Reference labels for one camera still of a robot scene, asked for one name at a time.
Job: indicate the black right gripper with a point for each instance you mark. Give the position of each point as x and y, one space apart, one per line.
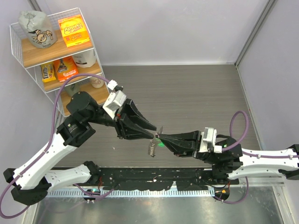
183 144

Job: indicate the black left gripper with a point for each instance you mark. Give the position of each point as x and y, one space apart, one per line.
128 118

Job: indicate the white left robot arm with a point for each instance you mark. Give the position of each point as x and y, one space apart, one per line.
35 179

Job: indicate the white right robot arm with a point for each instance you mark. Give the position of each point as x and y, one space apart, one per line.
230 161

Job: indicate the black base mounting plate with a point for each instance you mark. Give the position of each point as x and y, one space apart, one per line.
157 179

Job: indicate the cream white bottle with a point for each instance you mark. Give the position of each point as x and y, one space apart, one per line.
96 82

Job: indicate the green bottle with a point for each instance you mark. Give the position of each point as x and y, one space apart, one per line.
72 89

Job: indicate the white paper towel roll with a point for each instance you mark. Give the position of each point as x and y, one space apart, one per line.
85 59

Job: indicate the orange snack packet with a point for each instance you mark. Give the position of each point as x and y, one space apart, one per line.
65 68

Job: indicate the yellow candy bag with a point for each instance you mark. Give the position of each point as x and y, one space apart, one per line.
48 72

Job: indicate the orange yellow snack box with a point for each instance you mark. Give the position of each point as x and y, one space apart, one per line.
73 30

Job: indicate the grey paper bag with cartoon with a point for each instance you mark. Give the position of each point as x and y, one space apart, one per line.
38 28

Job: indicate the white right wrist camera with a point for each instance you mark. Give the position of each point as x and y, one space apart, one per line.
208 141

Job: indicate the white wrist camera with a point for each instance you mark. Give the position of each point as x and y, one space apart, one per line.
208 141
115 99

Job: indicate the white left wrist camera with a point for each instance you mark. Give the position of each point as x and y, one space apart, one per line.
115 99

